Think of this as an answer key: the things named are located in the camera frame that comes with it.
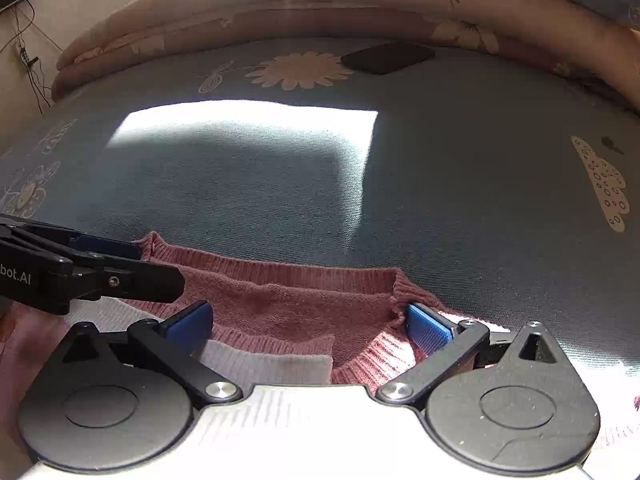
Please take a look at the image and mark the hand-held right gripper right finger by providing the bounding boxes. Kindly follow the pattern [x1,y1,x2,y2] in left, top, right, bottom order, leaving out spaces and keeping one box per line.
[376,303,572,404]

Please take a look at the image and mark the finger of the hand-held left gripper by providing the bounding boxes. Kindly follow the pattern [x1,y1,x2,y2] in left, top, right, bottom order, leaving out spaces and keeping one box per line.
[70,255,186,305]
[69,233,142,261]

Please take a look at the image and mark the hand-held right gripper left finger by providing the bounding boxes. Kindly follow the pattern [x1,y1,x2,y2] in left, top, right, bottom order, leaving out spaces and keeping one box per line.
[60,301,244,404]

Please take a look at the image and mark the pink and white knit sweater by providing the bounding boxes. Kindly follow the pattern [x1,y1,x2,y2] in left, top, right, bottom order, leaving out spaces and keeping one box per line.
[0,231,640,466]

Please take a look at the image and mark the black phone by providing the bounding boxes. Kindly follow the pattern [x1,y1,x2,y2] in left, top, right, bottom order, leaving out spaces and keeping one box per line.
[341,42,436,76]

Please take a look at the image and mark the pink floral folded quilt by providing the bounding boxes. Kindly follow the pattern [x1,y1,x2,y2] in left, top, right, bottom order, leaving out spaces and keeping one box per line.
[50,0,640,106]

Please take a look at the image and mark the black wall cables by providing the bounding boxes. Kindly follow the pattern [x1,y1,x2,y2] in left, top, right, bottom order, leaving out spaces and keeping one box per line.
[0,0,63,113]

